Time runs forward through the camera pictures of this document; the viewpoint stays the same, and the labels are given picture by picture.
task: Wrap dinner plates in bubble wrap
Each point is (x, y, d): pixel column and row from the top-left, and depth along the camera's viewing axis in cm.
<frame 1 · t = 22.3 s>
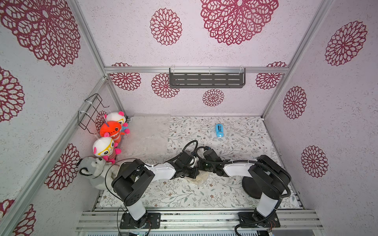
left hand: (199, 174, 89), fingers closed
right hand: (193, 163, 92), fingers closed
cream plate with black flowers: (201, 180, 87), point 3 cm above the table
blue tape dispenser: (219, 130, 112), point 2 cm above the table
white plush with blue dots: (119, 117, 97), point 19 cm above the table
red monster plush toy: (111, 129, 89), point 20 cm above the table
white plush with striped shirt: (105, 147, 82), point 19 cm above the table
grey plush koala: (97, 172, 76), point 16 cm above the table

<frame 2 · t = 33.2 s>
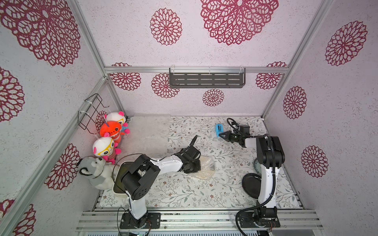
left hand: (199, 169, 91), fingers closed
right hand: (219, 132, 106), fingers closed
the named things where they were.

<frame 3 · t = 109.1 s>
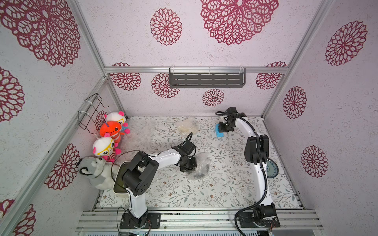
left hand: (195, 169, 91), fingers closed
right hand: (219, 127, 108), fingers closed
clear bubble wrap sheet: (203, 161, 92), point 6 cm above the table
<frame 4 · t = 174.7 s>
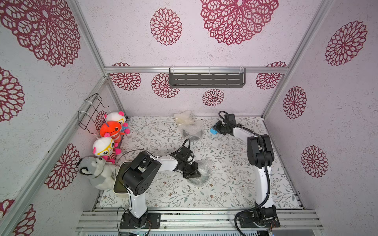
left hand: (201, 175, 89), fingers closed
right hand: (212, 123, 108), fingers open
blue tape dispenser: (213, 131, 109), point 4 cm above the table
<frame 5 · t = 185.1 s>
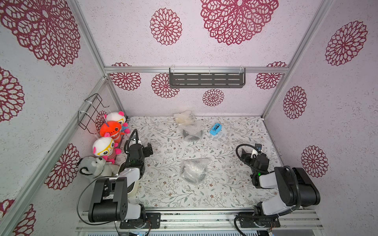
left hand: (141, 145, 92), fingers open
right hand: (251, 148, 92), fingers open
